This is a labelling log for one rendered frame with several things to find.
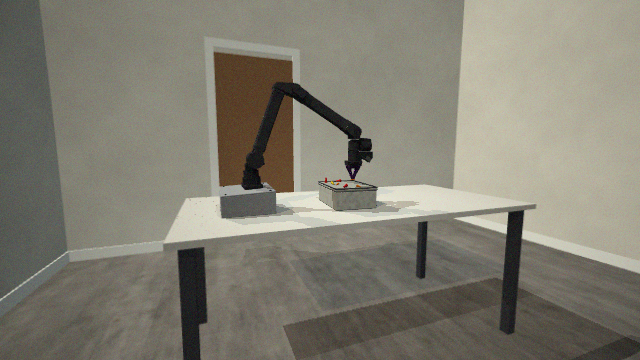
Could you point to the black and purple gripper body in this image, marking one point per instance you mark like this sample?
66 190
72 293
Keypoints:
351 157

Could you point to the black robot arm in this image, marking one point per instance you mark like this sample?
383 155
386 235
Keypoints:
255 159

